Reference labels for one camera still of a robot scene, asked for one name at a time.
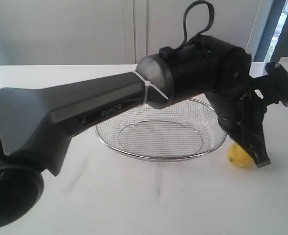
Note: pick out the oval metal wire mesh basket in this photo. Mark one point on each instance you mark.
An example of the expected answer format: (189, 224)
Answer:
(183, 131)

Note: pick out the white cable tie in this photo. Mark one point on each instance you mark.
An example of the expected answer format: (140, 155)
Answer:
(148, 84)

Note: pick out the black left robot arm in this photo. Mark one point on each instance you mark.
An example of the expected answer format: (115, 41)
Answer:
(36, 126)

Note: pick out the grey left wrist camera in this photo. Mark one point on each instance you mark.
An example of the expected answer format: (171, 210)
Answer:
(273, 85)

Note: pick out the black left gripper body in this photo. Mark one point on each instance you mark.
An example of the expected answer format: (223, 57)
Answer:
(240, 111)

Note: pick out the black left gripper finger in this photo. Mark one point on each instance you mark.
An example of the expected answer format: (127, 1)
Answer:
(259, 155)

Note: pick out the yellow lemon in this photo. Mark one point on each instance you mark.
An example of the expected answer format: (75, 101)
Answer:
(238, 156)

